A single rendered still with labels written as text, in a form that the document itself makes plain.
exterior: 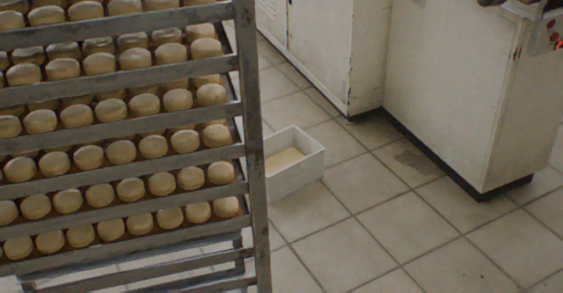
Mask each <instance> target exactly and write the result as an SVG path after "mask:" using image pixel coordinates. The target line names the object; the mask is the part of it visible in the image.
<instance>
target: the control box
mask: <svg viewBox="0 0 563 293"><path fill-rule="evenodd" d="M552 19H555V25H554V27H553V28H550V29H548V28H547V25H548V23H549V21H550V20H552ZM555 32H557V33H559V38H558V39H557V40H556V41H552V40H550V38H551V36H553V35H554V34H555ZM559 41H562V42H561V43H560V45H559V46H558V49H560V48H563V7H562V8H558V9H555V10H552V11H548V12H546V13H543V14H542V18H540V19H539V20H535V22H534V26H533V30H531V35H530V41H529V46H528V49H527V55H529V56H531V57H536V56H539V55H544V54H545V53H547V52H550V51H553V50H557V48H556V47H557V45H558V42H559Z"/></svg>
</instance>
